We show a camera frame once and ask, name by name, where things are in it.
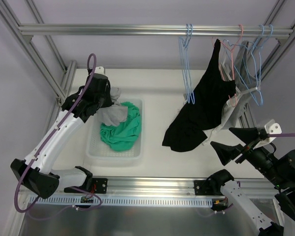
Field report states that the blue wire hanger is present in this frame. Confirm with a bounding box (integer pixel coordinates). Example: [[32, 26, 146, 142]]
[[183, 23, 196, 105], [178, 24, 190, 103]]

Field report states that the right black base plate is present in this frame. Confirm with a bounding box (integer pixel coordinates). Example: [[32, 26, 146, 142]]
[[193, 178, 226, 196]]

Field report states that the pink wire hanger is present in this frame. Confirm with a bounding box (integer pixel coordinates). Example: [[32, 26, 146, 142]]
[[212, 24, 244, 108]]

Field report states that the white slotted cable duct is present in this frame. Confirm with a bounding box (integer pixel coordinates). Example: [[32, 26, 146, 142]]
[[37, 195, 213, 208]]

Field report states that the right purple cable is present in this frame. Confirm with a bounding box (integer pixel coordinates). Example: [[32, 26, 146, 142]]
[[267, 132, 295, 138]]

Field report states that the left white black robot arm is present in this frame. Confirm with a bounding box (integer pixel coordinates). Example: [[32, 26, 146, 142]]
[[10, 72, 113, 199]]

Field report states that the left aluminium frame post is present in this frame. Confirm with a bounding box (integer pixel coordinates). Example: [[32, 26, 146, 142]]
[[0, 0, 77, 133]]

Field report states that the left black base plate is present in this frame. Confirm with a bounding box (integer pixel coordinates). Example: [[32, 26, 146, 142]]
[[64, 177, 108, 194]]

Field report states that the blue hanger far right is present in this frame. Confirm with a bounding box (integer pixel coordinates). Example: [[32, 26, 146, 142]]
[[250, 24, 274, 106]]

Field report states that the aluminium hanging rail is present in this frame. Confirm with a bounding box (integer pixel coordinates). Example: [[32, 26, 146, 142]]
[[20, 24, 293, 38]]

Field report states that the dark grey tank top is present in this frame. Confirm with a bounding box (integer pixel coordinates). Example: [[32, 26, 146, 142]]
[[225, 40, 256, 130]]

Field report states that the white plastic basket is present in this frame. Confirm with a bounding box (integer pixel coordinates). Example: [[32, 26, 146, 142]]
[[86, 98, 144, 166]]

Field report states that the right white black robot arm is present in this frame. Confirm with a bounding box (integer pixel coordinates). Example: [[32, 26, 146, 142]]
[[203, 123, 295, 236]]

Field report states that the light grey tank top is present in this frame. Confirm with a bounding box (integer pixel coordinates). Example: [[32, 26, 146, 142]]
[[97, 87, 128, 126]]

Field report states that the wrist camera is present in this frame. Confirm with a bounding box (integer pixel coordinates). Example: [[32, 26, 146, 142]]
[[88, 66, 105, 75], [256, 119, 282, 148]]

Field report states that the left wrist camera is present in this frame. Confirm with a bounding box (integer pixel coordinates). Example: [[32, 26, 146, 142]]
[[88, 66, 105, 75]]

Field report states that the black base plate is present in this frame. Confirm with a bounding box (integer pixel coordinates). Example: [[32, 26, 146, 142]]
[[64, 177, 108, 194], [193, 178, 226, 196]]

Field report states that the aluminium front rail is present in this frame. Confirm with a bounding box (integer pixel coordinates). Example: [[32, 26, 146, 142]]
[[18, 176, 283, 196]]

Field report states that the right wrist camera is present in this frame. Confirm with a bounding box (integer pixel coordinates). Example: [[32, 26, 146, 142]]
[[256, 119, 282, 148]]

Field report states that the white tank top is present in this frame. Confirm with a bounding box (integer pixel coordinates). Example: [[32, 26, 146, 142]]
[[201, 50, 239, 146]]

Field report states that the black tank top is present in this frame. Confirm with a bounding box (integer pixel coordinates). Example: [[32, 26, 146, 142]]
[[162, 39, 236, 152]]

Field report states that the green tank top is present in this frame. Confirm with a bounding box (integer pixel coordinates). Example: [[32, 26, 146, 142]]
[[100, 101, 142, 151]]

